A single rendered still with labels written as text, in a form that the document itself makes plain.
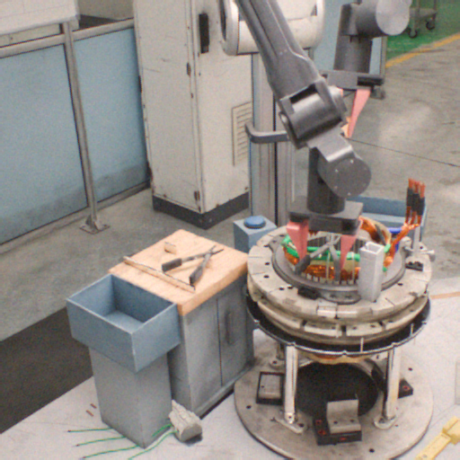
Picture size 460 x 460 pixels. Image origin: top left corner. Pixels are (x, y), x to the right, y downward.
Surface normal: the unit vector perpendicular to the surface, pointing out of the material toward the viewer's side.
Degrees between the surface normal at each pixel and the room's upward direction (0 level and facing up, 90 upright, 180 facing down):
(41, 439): 0
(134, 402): 90
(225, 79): 90
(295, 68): 78
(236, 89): 90
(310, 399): 0
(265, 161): 90
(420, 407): 0
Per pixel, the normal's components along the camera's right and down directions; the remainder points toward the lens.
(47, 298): -0.04, -0.88
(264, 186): 0.18, 0.46
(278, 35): 0.07, 0.26
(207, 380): 0.77, 0.27
